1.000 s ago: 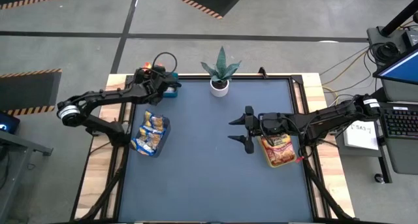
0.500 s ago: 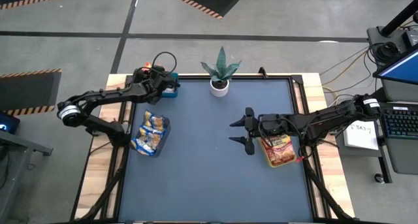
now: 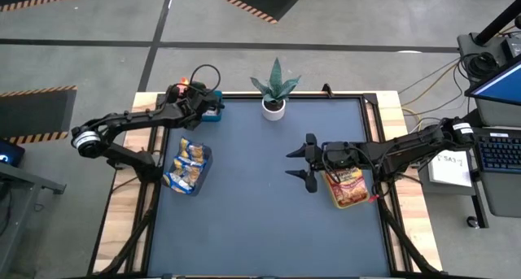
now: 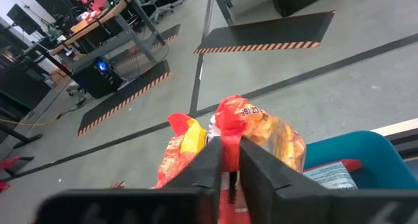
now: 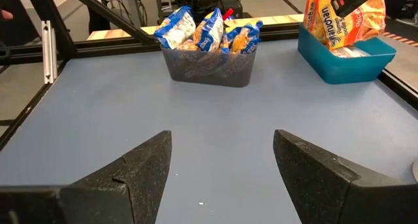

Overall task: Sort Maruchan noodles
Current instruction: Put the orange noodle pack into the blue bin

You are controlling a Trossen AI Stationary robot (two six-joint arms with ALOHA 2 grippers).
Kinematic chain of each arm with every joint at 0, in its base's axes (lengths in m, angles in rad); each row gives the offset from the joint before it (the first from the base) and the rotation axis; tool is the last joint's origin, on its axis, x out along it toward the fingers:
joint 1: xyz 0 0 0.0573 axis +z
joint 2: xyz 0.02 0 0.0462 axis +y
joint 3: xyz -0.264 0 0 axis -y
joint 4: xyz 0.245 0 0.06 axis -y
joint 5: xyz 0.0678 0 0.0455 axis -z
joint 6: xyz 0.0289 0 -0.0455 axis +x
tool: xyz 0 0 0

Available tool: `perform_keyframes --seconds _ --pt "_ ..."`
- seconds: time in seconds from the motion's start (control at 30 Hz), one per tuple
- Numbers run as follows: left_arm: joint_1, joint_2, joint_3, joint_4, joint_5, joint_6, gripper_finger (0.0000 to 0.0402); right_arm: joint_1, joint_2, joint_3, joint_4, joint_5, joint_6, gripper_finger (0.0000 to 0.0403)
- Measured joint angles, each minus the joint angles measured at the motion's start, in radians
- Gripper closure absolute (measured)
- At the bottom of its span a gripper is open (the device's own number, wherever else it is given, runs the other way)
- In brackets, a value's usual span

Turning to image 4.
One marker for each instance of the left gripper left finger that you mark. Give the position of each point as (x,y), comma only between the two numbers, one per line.
(147,204)

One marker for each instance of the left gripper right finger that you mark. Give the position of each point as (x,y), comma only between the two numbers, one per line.
(310,204)

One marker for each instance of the black hazard-striped floor mat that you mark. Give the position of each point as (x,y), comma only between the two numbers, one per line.
(124,96)
(117,185)
(267,33)
(163,34)

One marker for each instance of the teal plastic bin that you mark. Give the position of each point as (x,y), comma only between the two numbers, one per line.
(369,152)

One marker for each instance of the black computer tower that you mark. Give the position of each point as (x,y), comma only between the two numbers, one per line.
(96,78)

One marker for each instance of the small orange box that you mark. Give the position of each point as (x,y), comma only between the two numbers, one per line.
(79,26)

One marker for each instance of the grey office chair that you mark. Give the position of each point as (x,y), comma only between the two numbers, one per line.
(156,2)

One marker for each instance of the black cabinet box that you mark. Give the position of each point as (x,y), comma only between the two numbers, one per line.
(294,0)

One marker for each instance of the black background monitor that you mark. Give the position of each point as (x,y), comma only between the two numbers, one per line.
(23,18)

